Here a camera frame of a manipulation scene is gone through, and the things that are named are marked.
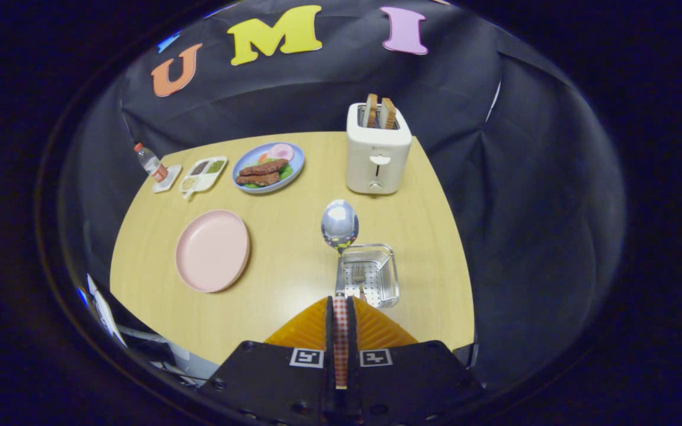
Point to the white divided condiment tray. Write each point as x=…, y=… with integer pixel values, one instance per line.
x=202, y=177

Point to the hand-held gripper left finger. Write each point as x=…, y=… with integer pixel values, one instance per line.
x=276, y=384

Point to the white toaster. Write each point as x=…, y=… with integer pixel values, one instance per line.
x=376, y=157

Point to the pink plate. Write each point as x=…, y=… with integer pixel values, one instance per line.
x=211, y=251

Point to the white square coaster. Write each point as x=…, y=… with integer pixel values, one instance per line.
x=165, y=184

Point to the toast slice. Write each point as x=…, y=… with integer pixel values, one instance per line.
x=388, y=113
x=370, y=109

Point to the pink ham slice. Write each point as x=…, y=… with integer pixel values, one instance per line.
x=282, y=151

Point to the white angled panel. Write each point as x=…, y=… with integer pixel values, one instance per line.
x=107, y=310

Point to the clear plastic water bottle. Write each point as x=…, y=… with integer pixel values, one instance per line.
x=150, y=163

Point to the brown meat slice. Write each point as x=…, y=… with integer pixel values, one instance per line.
x=264, y=167
x=257, y=179

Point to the metal cutlery basket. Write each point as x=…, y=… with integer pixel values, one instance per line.
x=385, y=281

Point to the green lettuce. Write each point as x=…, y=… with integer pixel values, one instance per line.
x=286, y=172

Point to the blue plate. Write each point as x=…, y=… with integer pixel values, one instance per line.
x=246, y=157

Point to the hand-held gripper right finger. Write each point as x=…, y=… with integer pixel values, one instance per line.
x=412, y=384

